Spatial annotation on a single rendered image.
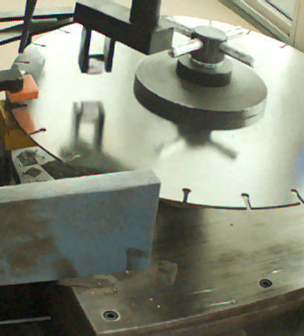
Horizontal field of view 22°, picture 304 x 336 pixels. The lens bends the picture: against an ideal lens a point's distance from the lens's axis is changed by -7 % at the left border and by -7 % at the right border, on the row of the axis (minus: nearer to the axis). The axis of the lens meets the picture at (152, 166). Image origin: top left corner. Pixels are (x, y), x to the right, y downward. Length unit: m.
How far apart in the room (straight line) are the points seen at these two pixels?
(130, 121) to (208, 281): 0.14
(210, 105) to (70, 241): 0.21
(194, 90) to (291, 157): 0.10
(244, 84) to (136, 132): 0.12
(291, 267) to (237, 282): 0.05
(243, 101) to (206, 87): 0.03
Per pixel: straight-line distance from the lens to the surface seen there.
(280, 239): 0.67
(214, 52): 0.63
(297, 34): 1.30
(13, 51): 1.17
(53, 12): 0.84
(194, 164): 0.56
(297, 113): 0.66
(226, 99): 0.63
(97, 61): 0.62
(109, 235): 0.46
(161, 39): 0.57
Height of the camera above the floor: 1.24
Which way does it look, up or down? 33 degrees down
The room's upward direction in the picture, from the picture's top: 8 degrees clockwise
